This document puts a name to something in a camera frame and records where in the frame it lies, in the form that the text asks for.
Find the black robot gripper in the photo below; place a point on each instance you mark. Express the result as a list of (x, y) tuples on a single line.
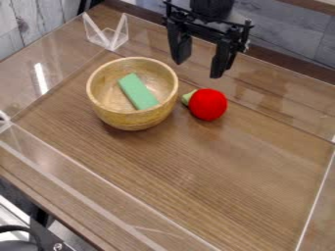
[(209, 19)]

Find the green rectangular stick block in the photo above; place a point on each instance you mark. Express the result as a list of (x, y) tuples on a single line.
[(137, 92)]

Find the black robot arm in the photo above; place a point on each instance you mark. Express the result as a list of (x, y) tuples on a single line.
[(211, 20)]

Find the light wooden bowl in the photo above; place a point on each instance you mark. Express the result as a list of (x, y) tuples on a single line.
[(112, 106)]

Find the red toy strawberry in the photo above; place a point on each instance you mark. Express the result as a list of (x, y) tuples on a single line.
[(205, 103)]

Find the clear acrylic corner bracket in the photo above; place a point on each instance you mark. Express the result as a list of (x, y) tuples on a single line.
[(108, 38)]

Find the black metal table bracket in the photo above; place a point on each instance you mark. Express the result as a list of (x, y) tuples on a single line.
[(49, 240)]

